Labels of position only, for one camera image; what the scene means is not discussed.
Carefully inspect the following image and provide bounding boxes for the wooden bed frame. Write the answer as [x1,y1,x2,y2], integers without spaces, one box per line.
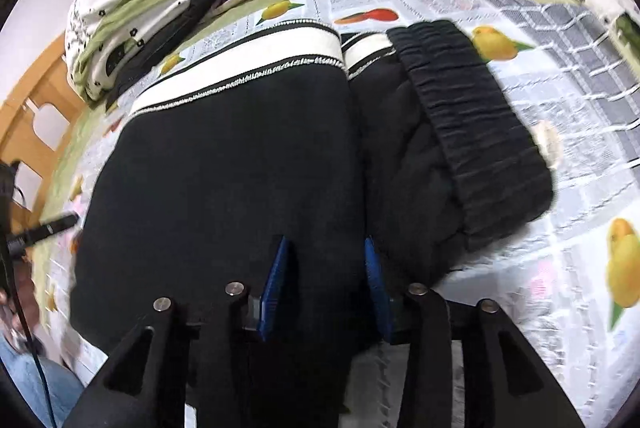
[1,36,86,229]

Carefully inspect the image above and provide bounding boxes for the black pants with white stripe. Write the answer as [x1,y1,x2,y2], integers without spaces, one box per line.
[68,19,556,428]

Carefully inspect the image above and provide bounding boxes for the person left hand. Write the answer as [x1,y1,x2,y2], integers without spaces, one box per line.
[1,257,40,353]

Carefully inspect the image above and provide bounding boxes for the folded white green quilt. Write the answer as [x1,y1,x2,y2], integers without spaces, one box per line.
[64,0,191,102]

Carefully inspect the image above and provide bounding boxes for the fruit print plastic tablecloth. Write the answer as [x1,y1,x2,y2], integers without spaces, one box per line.
[46,0,639,427]

